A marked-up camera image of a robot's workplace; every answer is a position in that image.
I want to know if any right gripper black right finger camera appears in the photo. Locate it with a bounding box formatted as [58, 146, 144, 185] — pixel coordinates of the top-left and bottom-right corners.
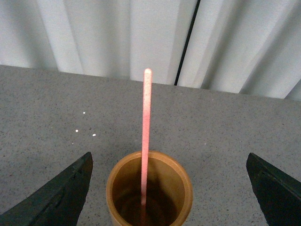
[246, 153, 301, 226]

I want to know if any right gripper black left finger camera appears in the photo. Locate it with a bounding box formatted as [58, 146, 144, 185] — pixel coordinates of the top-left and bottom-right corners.
[0, 152, 93, 226]

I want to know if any pink chopstick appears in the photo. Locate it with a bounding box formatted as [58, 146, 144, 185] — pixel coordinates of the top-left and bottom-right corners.
[141, 68, 152, 206]

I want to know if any wooden chopstick holder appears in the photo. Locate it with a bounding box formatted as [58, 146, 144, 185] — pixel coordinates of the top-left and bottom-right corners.
[106, 151, 193, 226]

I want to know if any white curtain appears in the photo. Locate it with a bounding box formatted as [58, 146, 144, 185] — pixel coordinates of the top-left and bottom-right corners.
[0, 0, 301, 100]

